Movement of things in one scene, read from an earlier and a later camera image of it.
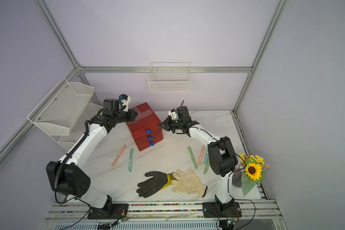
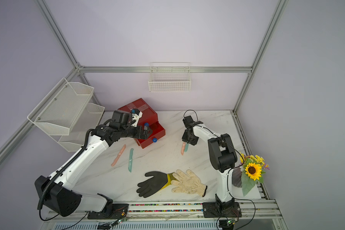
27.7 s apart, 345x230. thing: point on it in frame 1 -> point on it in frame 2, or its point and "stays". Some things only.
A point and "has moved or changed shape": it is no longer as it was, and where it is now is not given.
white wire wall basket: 169,77 stays
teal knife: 130,160 stays
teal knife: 206,157 -> 186,147
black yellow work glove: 153,185 stays
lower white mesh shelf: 67,142 stays
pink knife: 201,154 -> 183,148
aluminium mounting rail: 258,215 stays
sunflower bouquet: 253,171 stays
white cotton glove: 190,183 stays
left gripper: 132,117 -> 145,135
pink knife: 119,155 stays
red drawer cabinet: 145,128 has moved or changed shape
